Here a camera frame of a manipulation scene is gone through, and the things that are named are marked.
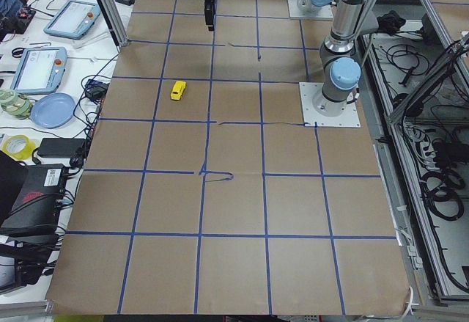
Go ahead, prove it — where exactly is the teach pendant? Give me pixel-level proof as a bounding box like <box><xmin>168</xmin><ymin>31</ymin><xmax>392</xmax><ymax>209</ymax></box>
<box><xmin>10</xmin><ymin>47</ymin><xmax>67</xmax><ymax>95</ymax></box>
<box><xmin>43</xmin><ymin>0</ymin><xmax>101</xmax><ymax>40</ymax></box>

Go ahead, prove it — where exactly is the teach pendant near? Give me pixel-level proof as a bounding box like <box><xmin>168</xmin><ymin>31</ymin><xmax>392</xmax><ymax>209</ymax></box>
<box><xmin>10</xmin><ymin>47</ymin><xmax>67</xmax><ymax>95</ymax></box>

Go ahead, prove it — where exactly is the teach pendant far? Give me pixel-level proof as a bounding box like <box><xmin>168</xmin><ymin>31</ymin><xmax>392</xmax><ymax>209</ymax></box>
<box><xmin>43</xmin><ymin>0</ymin><xmax>101</xmax><ymax>40</ymax></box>

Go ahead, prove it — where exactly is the aluminium frame post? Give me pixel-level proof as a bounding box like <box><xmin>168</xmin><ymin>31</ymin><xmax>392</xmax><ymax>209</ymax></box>
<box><xmin>96</xmin><ymin>0</ymin><xmax>129</xmax><ymax>48</ymax></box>

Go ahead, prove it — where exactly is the yellow beetle toy car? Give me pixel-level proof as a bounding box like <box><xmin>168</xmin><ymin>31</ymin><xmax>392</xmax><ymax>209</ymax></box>
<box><xmin>170</xmin><ymin>80</ymin><xmax>187</xmax><ymax>101</ymax></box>

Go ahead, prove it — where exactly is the green tape rolls stack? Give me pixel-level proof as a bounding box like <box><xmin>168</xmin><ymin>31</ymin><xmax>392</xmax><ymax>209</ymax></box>
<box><xmin>1</xmin><ymin>89</ymin><xmax>34</xmax><ymax>120</ymax></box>

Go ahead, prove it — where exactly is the black computer box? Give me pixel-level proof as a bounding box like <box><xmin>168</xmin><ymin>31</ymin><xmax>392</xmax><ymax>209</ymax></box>
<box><xmin>1</xmin><ymin>164</ymin><xmax>67</xmax><ymax>238</ymax></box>

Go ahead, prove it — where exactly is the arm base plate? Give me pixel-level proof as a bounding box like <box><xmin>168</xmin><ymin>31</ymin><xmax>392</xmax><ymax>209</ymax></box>
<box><xmin>287</xmin><ymin>0</ymin><xmax>333</xmax><ymax>21</ymax></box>
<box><xmin>299</xmin><ymin>82</ymin><xmax>361</xmax><ymax>128</ymax></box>

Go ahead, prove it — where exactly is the yellow tape roll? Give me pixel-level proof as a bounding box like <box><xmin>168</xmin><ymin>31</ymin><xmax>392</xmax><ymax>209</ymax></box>
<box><xmin>2</xmin><ymin>135</ymin><xmax>36</xmax><ymax>161</ymax></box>

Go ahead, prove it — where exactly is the black power adapter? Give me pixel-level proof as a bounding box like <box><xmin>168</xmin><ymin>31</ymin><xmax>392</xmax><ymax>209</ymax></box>
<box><xmin>37</xmin><ymin>138</ymin><xmax>85</xmax><ymax>158</ymax></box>

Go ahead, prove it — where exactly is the blue plastic plate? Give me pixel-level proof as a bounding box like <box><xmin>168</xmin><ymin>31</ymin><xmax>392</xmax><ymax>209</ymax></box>
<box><xmin>30</xmin><ymin>92</ymin><xmax>75</xmax><ymax>128</ymax></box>

